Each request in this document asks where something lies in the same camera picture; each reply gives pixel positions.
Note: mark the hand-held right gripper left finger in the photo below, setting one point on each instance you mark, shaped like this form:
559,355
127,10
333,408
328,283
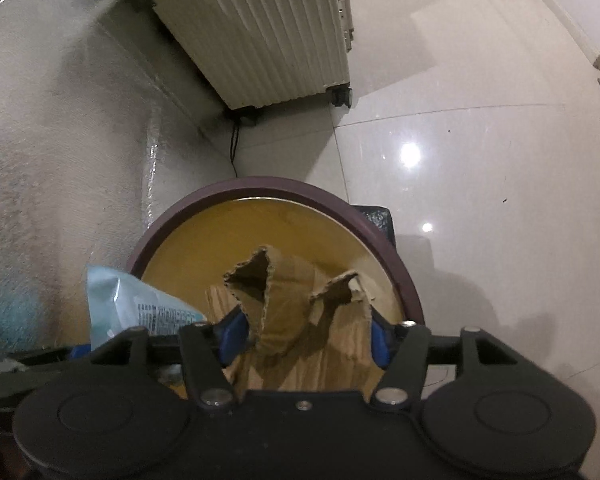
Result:
232,335

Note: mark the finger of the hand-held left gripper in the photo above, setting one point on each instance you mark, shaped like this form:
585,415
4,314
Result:
81,352

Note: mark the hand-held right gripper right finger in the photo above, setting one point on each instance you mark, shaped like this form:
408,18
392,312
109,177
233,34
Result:
380,345

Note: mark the light blue plastic packet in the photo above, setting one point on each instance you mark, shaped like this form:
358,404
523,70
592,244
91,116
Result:
130,305

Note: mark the torn brown cardboard piece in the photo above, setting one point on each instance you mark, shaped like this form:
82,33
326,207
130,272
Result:
300,320

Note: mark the yellow bin with maroon rim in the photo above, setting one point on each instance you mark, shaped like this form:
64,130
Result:
220,240

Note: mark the white ribbed suitcase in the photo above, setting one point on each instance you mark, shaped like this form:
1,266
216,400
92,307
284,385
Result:
275,35

